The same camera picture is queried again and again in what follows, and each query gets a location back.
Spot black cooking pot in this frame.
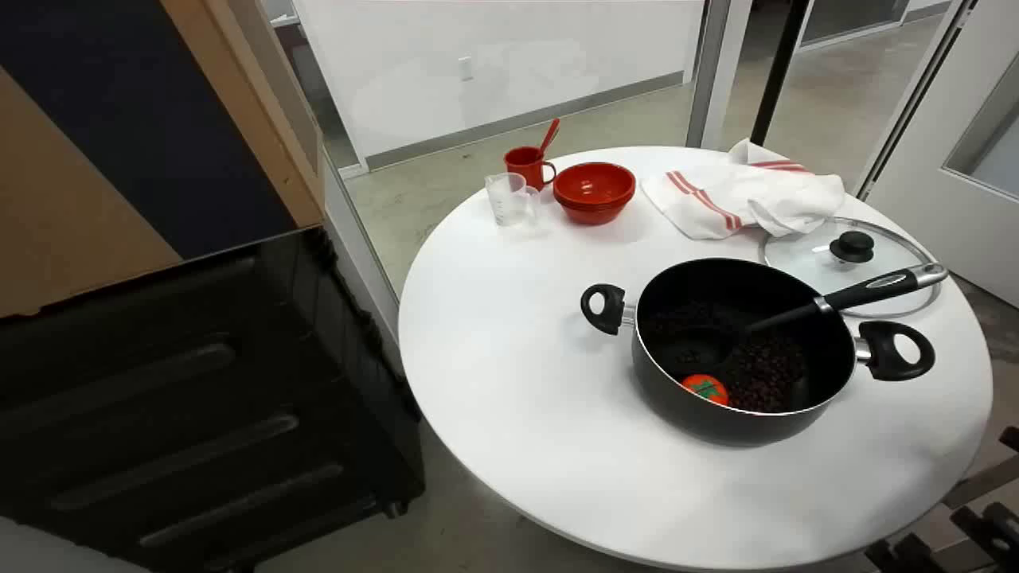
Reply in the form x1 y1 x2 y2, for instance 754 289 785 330
575 255 939 444

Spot small red spoon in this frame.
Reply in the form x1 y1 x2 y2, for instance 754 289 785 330
534 116 563 159

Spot clear glass cup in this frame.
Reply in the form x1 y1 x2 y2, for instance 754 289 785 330
484 168 541 228

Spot red cup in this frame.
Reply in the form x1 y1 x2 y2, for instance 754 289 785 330
501 143 559 196

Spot red bowl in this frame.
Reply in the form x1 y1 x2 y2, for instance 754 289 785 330
552 159 641 228

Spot small orange tomato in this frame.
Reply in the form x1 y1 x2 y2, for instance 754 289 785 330
679 370 735 412

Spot white towel with red stripes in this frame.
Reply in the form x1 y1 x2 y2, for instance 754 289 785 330
641 137 863 246

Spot dark beans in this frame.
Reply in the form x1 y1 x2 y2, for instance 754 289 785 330
647 305 826 414

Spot glass lid with black knob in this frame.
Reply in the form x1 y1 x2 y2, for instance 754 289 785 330
758 216 946 317

